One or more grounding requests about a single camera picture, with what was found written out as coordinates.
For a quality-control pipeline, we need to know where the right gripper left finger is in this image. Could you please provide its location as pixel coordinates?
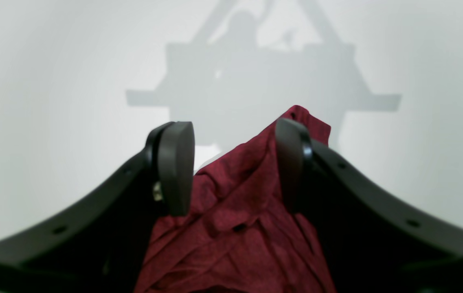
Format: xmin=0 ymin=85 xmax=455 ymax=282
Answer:
xmin=0 ymin=122 xmax=195 ymax=293

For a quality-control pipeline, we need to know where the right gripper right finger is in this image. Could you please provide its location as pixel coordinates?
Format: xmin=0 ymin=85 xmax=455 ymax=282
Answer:
xmin=275 ymin=118 xmax=463 ymax=293

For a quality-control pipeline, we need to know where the dark red long-sleeve shirt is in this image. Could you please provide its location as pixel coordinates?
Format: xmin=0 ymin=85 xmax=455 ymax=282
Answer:
xmin=134 ymin=122 xmax=337 ymax=293

